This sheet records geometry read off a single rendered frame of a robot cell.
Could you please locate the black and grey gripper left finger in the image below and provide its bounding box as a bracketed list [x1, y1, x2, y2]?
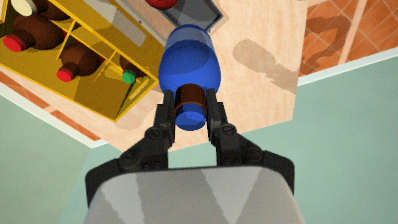
[85, 90, 176, 209]

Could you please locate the brown bottle with green cap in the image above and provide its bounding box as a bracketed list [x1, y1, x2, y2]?
[119, 55, 147, 84]

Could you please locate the blue bottle with brown label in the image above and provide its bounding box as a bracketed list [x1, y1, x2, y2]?
[158, 24, 221, 131]

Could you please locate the brown bottle with red cap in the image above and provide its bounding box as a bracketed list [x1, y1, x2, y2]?
[3, 14, 67, 52]
[57, 40, 106, 82]

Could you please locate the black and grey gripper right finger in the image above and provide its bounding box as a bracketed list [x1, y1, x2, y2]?
[206, 88, 295, 196]

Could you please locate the black rectangular tray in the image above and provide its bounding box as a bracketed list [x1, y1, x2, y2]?
[157, 0, 223, 33]

